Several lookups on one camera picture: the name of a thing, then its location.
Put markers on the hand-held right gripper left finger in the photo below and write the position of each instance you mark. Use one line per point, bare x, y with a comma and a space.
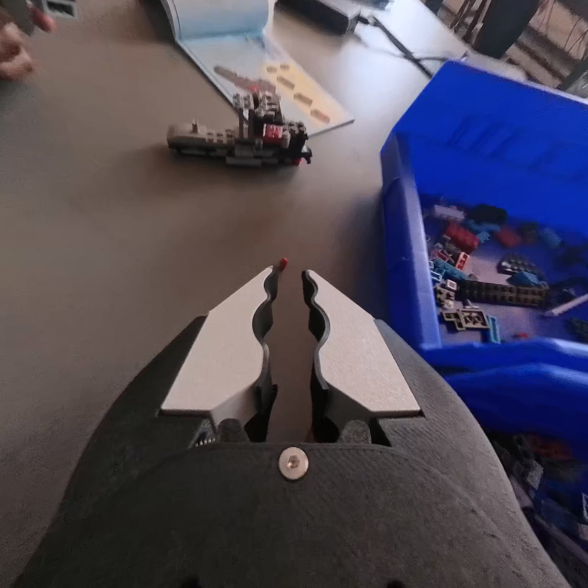
220, 363

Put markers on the large blue plastic bin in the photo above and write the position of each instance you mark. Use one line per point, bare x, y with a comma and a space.
409, 229

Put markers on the black silver power bank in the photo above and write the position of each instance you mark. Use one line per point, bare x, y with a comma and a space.
321, 13

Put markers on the brick instruction booklet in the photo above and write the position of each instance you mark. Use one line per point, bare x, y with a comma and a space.
220, 18

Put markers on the grey desk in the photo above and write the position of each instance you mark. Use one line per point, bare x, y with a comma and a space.
115, 229

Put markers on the grey black toy brick truck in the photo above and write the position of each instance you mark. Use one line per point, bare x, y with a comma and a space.
206, 138

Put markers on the person's left hand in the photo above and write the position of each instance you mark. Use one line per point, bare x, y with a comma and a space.
13, 59

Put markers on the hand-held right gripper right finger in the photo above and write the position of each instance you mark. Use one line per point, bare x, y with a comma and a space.
363, 367

